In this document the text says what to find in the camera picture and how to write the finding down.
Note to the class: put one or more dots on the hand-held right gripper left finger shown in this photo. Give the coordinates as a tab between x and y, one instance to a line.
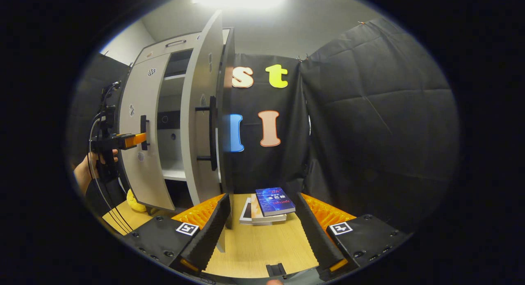
211	231

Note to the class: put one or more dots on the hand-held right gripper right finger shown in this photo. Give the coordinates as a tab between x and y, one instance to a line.
313	235

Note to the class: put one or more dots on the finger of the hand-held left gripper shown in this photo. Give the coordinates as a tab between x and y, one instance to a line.
135	140

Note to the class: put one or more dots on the grey cabinet door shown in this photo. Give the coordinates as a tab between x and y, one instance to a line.
143	92
199	145

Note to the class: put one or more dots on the grey double-door shoe cabinet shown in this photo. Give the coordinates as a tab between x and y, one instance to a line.
158	50

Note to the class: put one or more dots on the white cabinet shelf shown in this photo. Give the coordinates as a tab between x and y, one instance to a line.
174	172
174	76

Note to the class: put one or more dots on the beige book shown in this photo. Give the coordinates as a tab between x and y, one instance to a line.
255	211

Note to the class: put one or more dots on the blue book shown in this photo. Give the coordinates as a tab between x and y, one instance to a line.
275	201

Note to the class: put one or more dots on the yellow pineapple plush toy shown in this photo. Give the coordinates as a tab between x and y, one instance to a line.
134	203

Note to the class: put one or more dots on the black backdrop cloth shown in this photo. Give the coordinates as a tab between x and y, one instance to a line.
369	133

